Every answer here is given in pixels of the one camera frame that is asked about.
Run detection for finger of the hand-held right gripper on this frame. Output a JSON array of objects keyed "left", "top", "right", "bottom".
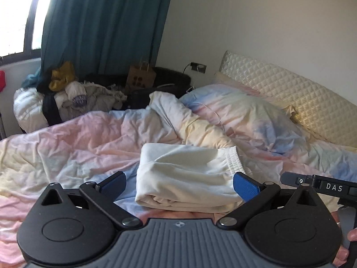
[{"left": 280, "top": 172, "right": 314, "bottom": 186}]

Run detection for pastel pillow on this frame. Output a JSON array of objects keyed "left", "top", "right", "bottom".
[{"left": 178, "top": 84, "right": 310, "bottom": 157}]

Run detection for teal cloth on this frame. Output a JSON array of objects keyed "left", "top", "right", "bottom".
[{"left": 22, "top": 71, "right": 53, "bottom": 88}]

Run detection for black bag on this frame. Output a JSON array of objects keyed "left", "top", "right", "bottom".
[{"left": 84, "top": 66, "right": 191, "bottom": 109}]

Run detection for teal curtain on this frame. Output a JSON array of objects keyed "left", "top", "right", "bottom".
[{"left": 40, "top": 0, "right": 177, "bottom": 74}]

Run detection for white pants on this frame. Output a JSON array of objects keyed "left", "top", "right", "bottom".
[{"left": 135, "top": 143, "right": 254, "bottom": 210}]

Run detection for person's right hand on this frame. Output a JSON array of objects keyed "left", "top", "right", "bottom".
[{"left": 330, "top": 211, "right": 357, "bottom": 264}]

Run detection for white comforter bundle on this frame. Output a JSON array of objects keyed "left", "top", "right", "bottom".
[{"left": 13, "top": 86, "right": 49, "bottom": 133}]

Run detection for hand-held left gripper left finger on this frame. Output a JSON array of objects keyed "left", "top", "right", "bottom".
[{"left": 42, "top": 171, "right": 143, "bottom": 229}]

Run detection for brown paper bag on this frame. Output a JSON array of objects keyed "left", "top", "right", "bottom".
[{"left": 125, "top": 61, "right": 157, "bottom": 90}]

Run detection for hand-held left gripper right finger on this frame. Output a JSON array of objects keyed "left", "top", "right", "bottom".
[{"left": 219, "top": 172, "right": 318, "bottom": 226}]

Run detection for cream quilted headboard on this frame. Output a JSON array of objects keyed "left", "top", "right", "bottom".
[{"left": 219, "top": 50, "right": 357, "bottom": 148}]

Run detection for cream fluffy garment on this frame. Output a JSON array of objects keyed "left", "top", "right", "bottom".
[{"left": 84, "top": 81, "right": 127, "bottom": 111}]

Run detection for yellow garment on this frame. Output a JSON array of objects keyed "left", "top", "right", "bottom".
[{"left": 49, "top": 61, "right": 76, "bottom": 91}]

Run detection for wall socket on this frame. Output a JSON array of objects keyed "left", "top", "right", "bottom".
[{"left": 190, "top": 62, "right": 207, "bottom": 74}]

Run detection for cream pillow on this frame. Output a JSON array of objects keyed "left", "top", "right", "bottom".
[{"left": 213, "top": 71, "right": 296, "bottom": 120}]

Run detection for window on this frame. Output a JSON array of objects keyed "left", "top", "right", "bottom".
[{"left": 0, "top": 0, "right": 53, "bottom": 59}]

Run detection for pastel duvet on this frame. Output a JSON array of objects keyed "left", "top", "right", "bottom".
[{"left": 0, "top": 91, "right": 357, "bottom": 243}]

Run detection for white garment with purple print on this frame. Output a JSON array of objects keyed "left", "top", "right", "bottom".
[{"left": 63, "top": 81, "right": 90, "bottom": 118}]

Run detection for dark garment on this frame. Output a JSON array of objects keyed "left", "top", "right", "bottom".
[{"left": 36, "top": 75, "right": 63, "bottom": 126}]

